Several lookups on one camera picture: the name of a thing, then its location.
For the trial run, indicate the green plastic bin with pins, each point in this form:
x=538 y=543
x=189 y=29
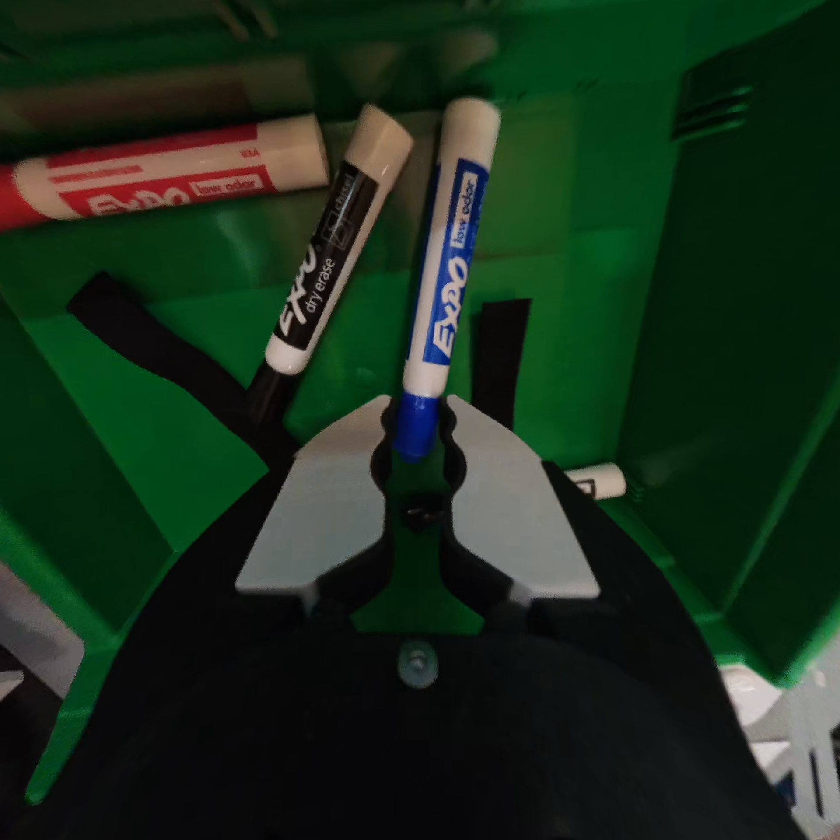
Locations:
x=722 y=328

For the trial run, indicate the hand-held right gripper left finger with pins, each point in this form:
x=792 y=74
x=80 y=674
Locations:
x=308 y=525

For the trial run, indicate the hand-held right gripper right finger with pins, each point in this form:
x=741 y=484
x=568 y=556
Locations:
x=525 y=525

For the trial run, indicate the red dry-erase marker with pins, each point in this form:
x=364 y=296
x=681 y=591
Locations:
x=164 y=177

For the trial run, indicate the blue dry-erase marker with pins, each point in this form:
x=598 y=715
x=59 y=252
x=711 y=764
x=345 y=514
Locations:
x=453 y=262

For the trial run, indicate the black dry-erase marker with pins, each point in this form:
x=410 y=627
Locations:
x=328 y=262
x=600 y=482

